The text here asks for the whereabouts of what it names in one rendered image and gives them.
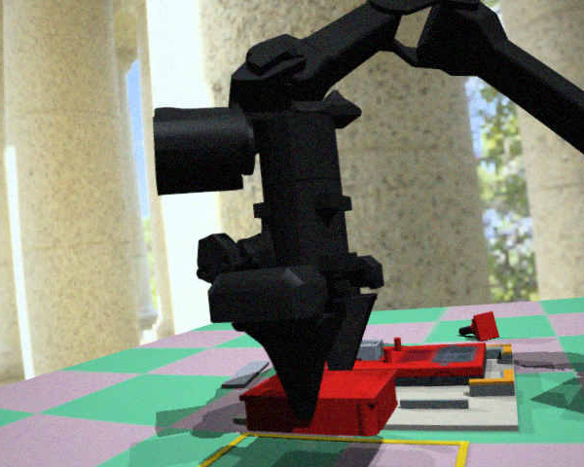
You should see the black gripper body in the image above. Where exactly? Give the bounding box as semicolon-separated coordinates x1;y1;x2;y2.
207;179;383;323

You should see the white flat base plate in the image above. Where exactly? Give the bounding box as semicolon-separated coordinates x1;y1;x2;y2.
383;343;519;432

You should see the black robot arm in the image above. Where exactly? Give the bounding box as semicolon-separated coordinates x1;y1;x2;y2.
153;0;584;285

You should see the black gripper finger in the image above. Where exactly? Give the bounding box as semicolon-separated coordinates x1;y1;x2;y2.
232;313;335;419
318;294;378;371

